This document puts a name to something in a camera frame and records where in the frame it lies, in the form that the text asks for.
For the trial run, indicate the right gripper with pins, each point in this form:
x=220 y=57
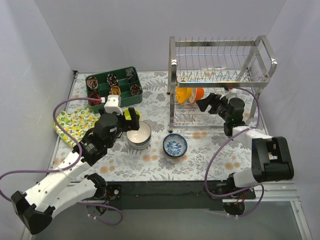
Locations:
x=214 y=104

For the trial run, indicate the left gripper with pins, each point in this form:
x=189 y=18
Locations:
x=127 y=120

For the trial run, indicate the teal bowl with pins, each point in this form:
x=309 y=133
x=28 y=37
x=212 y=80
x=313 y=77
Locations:
x=140 y=139

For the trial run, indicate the yellow orange bowl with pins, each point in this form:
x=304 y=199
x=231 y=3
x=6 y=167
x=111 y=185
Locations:
x=182 y=94

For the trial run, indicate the blue floral white bowl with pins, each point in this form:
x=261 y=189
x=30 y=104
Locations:
x=174 y=144

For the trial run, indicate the dark floral pink bowl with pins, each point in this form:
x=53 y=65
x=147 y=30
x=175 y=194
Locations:
x=172 y=156

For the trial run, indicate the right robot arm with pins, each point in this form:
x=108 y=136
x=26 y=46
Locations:
x=270 y=155

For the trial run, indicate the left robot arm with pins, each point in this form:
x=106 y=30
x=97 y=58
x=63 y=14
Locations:
x=37 y=206

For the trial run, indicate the steel two-tier dish rack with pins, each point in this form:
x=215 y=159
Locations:
x=215 y=65

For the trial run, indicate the yellow black rolled tie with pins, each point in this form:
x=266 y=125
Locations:
x=115 y=90

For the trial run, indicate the green compartment tray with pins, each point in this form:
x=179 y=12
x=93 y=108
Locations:
x=123 y=82

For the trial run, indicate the floral table mat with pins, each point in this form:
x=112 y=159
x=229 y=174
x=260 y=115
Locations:
x=124 y=163

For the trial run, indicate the red black rolled tie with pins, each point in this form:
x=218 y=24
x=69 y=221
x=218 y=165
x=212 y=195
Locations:
x=95 y=99

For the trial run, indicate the dark floral rolled tie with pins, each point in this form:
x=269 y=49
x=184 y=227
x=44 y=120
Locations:
x=112 y=80

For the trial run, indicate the dark grey rolled tie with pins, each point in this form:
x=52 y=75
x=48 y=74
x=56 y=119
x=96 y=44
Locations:
x=131 y=74

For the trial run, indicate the lemon print cloth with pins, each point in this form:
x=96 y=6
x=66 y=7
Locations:
x=78 y=122

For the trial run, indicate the pink brown rolled tie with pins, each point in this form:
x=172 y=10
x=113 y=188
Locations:
x=92 y=83

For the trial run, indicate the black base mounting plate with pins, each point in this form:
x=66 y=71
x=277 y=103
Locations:
x=149 y=195

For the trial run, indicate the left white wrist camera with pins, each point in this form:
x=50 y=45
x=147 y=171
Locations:
x=112 y=104

